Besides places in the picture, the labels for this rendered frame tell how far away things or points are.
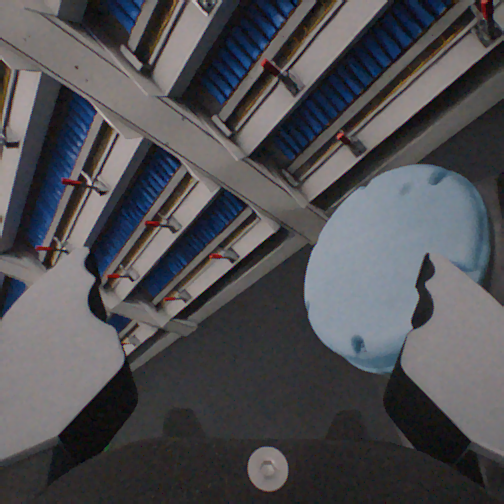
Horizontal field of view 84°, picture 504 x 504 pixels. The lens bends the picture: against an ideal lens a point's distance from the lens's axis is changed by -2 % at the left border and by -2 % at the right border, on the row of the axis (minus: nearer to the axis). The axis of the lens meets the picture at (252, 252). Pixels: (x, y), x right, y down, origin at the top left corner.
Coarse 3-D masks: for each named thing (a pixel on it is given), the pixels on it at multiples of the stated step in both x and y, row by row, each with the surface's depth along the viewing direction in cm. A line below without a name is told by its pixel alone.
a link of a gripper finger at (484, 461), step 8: (464, 456) 5; (472, 456) 5; (480, 456) 5; (464, 464) 5; (472, 464) 5; (480, 464) 4; (488, 464) 4; (496, 464) 5; (464, 472) 5; (472, 472) 5; (480, 472) 4; (488, 472) 4; (496, 472) 4; (480, 480) 4; (488, 480) 4; (496, 480) 4; (488, 488) 4; (496, 488) 4; (496, 496) 4
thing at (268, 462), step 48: (192, 432) 5; (336, 432) 5; (96, 480) 4; (144, 480) 4; (192, 480) 4; (240, 480) 4; (288, 480) 4; (336, 480) 4; (384, 480) 4; (432, 480) 4
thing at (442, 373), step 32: (416, 288) 11; (448, 288) 9; (480, 288) 9; (416, 320) 9; (448, 320) 7; (480, 320) 7; (416, 352) 7; (448, 352) 7; (480, 352) 7; (416, 384) 6; (448, 384) 6; (480, 384) 6; (416, 416) 6; (448, 416) 5; (480, 416) 5; (416, 448) 6; (448, 448) 5; (480, 448) 5
